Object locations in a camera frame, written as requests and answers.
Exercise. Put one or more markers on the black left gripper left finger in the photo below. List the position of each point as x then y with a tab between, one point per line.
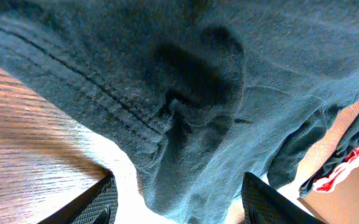
97	205

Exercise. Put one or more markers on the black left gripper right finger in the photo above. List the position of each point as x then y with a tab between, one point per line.
264	205

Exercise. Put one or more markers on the dark green t-shirt white letters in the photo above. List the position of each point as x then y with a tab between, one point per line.
196	93

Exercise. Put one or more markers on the red t-shirt white letters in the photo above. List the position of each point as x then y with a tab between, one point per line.
338	175

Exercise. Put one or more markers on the black garment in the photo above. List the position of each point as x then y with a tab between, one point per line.
348	142

